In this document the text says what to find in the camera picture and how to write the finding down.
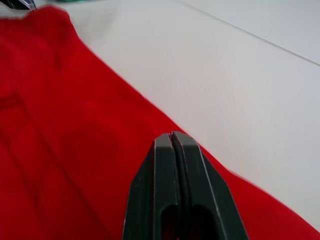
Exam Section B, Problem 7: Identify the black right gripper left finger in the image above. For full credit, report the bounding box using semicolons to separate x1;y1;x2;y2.
121;132;180;240

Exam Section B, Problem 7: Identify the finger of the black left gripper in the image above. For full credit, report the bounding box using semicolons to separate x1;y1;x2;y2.
0;0;38;11

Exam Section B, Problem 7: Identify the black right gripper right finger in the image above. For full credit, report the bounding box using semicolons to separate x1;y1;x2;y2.
172;131;249;240

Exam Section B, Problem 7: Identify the red t-shirt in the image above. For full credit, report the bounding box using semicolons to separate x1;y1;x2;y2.
0;4;320;240

